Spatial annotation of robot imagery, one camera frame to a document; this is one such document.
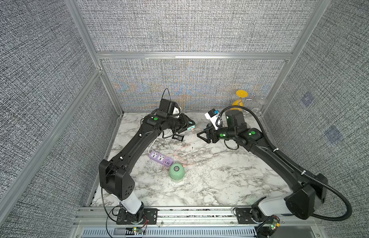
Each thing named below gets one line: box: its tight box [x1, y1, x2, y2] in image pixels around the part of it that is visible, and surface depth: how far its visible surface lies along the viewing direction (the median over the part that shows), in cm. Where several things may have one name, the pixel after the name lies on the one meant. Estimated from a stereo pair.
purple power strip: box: [148, 150, 174, 167], surface depth 94 cm
